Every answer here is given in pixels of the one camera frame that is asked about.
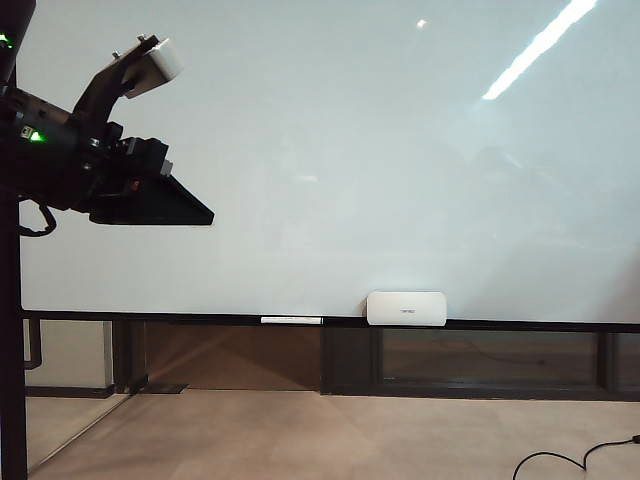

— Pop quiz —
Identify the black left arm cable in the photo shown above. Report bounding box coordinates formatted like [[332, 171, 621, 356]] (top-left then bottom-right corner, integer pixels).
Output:
[[19, 202, 58, 237]]

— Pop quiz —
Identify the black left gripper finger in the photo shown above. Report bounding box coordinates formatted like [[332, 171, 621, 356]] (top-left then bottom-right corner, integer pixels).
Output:
[[88, 175, 216, 227]]

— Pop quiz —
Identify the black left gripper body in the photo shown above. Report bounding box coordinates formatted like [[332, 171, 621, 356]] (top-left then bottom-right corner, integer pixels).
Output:
[[57, 117, 177, 214]]

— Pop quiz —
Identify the black power cable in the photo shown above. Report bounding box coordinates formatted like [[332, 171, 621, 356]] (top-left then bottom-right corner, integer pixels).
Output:
[[513, 434, 640, 480]]

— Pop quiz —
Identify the black door frame post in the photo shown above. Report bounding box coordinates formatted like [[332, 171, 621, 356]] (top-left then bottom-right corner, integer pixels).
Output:
[[112, 319, 148, 396]]

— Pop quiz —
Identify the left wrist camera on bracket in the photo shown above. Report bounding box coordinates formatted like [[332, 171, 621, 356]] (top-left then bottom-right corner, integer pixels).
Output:
[[72, 33, 188, 121]]

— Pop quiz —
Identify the whiteboard with black frame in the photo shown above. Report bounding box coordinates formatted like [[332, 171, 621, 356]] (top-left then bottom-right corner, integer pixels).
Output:
[[17, 0, 640, 335]]

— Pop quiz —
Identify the white marker with black cap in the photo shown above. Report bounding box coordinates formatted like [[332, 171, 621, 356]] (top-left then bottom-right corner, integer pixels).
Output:
[[260, 315, 325, 326]]

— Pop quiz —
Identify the dark framed glass wall panel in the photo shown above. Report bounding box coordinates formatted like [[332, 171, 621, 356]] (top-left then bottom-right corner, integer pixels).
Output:
[[319, 327, 640, 401]]

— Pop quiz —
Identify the white rectangular whiteboard eraser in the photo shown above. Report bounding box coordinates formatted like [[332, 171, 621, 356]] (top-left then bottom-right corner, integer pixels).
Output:
[[366, 291, 448, 329]]

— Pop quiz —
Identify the black floor plate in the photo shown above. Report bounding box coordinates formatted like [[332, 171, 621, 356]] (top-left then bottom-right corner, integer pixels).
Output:
[[129, 383, 190, 397]]

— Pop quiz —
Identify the black tubular door handle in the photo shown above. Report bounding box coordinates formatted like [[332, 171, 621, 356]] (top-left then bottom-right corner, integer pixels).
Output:
[[22, 318, 42, 371]]

